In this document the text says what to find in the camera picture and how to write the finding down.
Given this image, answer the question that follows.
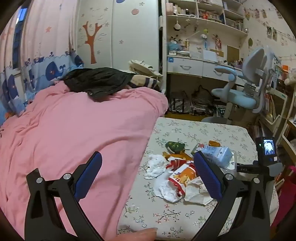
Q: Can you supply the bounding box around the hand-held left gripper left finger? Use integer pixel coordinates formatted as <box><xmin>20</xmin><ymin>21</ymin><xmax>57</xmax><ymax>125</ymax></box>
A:
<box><xmin>24</xmin><ymin>151</ymin><xmax>104</xmax><ymax>241</ymax></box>

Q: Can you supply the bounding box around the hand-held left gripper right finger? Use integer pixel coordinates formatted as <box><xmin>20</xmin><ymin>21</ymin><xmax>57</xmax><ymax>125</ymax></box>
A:
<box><xmin>191</xmin><ymin>151</ymin><xmax>271</xmax><ymax>241</ymax></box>

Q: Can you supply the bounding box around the white paper wrapper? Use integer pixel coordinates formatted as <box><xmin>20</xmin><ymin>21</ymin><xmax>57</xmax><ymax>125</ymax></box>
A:
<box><xmin>184</xmin><ymin>177</ymin><xmax>214</xmax><ymax>205</ymax></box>

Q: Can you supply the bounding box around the blue tissue packet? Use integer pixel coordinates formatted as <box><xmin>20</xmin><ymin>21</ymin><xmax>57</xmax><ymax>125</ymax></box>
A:
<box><xmin>201</xmin><ymin>145</ymin><xmax>233</xmax><ymax>168</ymax></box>

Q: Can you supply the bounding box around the red snack wrapper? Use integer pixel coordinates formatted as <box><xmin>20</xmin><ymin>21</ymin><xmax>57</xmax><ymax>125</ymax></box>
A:
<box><xmin>154</xmin><ymin>156</ymin><xmax>204</xmax><ymax>202</ymax></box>

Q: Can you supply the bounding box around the green wrapper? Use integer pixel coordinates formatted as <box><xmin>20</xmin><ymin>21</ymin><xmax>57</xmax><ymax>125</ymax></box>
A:
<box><xmin>165</xmin><ymin>141</ymin><xmax>186</xmax><ymax>153</ymax></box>

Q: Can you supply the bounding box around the white tissue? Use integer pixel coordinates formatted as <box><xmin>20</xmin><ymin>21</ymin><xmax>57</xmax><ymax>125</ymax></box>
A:
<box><xmin>144</xmin><ymin>154</ymin><xmax>167</xmax><ymax>180</ymax></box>

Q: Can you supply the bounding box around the pink blanket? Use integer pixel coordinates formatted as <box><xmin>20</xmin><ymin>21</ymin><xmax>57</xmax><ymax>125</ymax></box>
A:
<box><xmin>0</xmin><ymin>81</ymin><xmax>169</xmax><ymax>241</ymax></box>

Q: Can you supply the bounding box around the magenta cloth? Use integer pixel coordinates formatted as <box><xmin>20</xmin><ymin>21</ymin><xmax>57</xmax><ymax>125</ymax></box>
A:
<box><xmin>270</xmin><ymin>164</ymin><xmax>296</xmax><ymax>241</ymax></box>

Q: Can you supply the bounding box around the floral tablecloth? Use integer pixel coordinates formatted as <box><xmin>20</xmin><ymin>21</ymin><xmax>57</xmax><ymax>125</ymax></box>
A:
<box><xmin>117</xmin><ymin>117</ymin><xmax>279</xmax><ymax>241</ymax></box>

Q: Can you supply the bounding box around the white bookshelf with books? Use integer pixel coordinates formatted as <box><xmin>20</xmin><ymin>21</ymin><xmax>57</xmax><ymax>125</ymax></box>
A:
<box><xmin>252</xmin><ymin>88</ymin><xmax>296</xmax><ymax>149</ymax></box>

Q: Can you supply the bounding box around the pile of papers and bags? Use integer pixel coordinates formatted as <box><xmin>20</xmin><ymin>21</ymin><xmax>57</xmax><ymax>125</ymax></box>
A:
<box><xmin>170</xmin><ymin>88</ymin><xmax>222</xmax><ymax>116</ymax></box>

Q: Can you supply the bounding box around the pale blue desk chair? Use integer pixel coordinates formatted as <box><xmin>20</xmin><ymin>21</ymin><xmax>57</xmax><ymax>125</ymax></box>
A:
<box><xmin>201</xmin><ymin>47</ymin><xmax>278</xmax><ymax>124</ymax></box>

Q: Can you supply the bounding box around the black jacket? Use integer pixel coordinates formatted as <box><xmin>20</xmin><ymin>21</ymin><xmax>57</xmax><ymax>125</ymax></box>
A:
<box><xmin>62</xmin><ymin>67</ymin><xmax>137</xmax><ymax>101</ymax></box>

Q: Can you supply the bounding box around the striped pillow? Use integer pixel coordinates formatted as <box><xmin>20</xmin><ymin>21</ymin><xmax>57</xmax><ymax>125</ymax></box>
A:
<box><xmin>128</xmin><ymin>74</ymin><xmax>160</xmax><ymax>90</ymax></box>

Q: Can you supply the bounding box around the white desk with drawers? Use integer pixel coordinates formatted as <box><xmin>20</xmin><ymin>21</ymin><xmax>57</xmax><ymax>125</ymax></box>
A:
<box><xmin>166</xmin><ymin>56</ymin><xmax>245</xmax><ymax>84</ymax></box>

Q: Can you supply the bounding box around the cork board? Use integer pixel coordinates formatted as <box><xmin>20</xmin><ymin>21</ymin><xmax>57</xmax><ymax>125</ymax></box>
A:
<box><xmin>227</xmin><ymin>46</ymin><xmax>240</xmax><ymax>62</ymax></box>

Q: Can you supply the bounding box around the beige canvas tote bag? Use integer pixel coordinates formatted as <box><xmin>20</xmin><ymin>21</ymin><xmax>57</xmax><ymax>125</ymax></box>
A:
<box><xmin>129</xmin><ymin>60</ymin><xmax>162</xmax><ymax>77</ymax></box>

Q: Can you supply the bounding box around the pink whale print curtain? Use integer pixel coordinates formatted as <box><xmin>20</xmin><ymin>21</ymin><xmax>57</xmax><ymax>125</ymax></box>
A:
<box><xmin>0</xmin><ymin>0</ymin><xmax>85</xmax><ymax>126</ymax></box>

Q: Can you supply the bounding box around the white wardrobe with tree sticker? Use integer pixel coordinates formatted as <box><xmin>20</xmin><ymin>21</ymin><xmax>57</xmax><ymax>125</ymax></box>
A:
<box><xmin>76</xmin><ymin>0</ymin><xmax>162</xmax><ymax>75</ymax></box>

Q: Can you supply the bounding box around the window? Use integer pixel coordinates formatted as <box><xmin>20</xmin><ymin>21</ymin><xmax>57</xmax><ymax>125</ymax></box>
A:
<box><xmin>13</xmin><ymin>8</ymin><xmax>27</xmax><ymax>70</ymax></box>

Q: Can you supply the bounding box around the row of wall photos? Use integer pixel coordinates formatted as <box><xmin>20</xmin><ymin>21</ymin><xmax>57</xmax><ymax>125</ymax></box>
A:
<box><xmin>245</xmin><ymin>7</ymin><xmax>296</xmax><ymax>47</ymax></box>

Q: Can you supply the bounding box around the white wall shelf unit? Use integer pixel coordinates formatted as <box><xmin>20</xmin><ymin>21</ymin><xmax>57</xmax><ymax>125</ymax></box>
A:
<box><xmin>162</xmin><ymin>0</ymin><xmax>249</xmax><ymax>42</ymax></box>

